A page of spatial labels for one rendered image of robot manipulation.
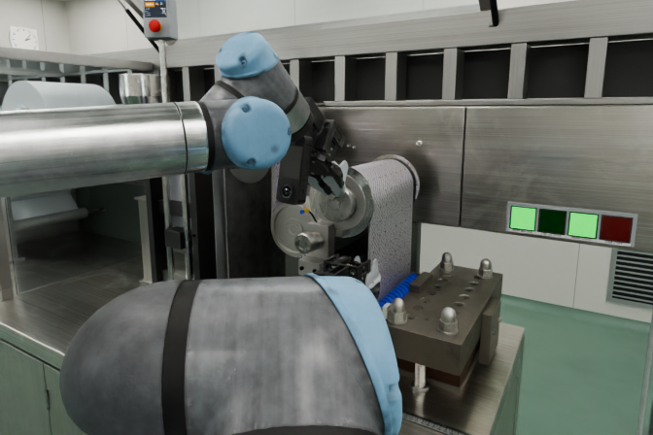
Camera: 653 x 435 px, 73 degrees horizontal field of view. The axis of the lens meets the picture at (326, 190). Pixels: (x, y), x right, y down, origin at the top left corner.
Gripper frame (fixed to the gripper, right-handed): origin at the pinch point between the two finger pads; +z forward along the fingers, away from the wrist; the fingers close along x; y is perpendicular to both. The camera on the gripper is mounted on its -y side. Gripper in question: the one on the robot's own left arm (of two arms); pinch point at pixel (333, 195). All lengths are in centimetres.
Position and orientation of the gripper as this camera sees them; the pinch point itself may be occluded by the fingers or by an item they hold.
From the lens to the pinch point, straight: 84.9
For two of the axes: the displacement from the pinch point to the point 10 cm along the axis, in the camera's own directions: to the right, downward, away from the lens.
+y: 3.3, -8.5, 4.1
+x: -8.6, -0.9, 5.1
